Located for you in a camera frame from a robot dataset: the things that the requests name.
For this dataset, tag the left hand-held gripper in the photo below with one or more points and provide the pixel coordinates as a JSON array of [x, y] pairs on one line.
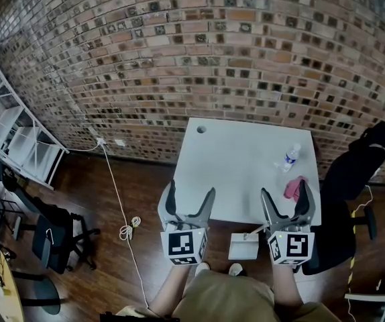
[[183, 245]]

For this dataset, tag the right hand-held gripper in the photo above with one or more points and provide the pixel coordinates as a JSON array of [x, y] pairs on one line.
[[293, 247]]

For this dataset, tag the white dustpan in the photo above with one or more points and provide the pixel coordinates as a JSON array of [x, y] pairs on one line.
[[243, 247]]

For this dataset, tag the person's left forearm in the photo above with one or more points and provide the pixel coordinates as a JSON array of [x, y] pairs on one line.
[[170, 290]]

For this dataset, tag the person's right forearm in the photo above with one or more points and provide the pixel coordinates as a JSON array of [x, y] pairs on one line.
[[285, 285]]

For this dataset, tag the dark wooden floor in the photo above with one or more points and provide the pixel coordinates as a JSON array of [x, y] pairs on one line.
[[112, 193]]

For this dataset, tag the pink cloth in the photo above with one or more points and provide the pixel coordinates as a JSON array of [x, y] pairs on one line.
[[292, 189]]

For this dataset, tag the clear plastic water bottle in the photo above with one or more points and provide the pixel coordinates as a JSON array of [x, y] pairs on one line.
[[291, 157]]

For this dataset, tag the black high-back office chair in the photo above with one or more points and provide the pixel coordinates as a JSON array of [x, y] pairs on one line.
[[343, 193]]

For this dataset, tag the person's left shoe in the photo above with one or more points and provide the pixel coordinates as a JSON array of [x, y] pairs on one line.
[[202, 267]]

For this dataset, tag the person's shoe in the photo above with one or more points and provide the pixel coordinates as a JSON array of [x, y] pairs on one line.
[[236, 269], [202, 267]]

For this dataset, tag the person's right shoe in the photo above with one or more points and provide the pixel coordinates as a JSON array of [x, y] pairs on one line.
[[236, 269]]

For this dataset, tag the person's khaki trousers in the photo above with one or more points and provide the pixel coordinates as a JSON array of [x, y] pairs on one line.
[[226, 300]]

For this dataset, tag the black low-back office chair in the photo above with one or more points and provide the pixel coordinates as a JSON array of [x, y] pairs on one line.
[[53, 237]]

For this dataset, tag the black tilted chair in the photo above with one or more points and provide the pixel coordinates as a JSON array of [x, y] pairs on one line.
[[14, 186]]

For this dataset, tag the black round stool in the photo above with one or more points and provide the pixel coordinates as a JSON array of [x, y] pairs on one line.
[[38, 295]]

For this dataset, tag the white metal shelf rack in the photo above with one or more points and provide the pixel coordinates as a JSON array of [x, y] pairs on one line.
[[18, 136]]

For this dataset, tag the round yellow wooden table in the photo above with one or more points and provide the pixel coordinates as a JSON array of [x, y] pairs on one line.
[[6, 290]]

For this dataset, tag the white wall outlet plate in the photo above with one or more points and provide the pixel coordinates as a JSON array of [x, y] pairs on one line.
[[120, 142]]

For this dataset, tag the white wall plug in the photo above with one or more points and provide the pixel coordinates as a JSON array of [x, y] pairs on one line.
[[100, 142]]

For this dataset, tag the white metal frame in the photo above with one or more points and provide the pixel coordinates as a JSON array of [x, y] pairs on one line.
[[380, 300]]

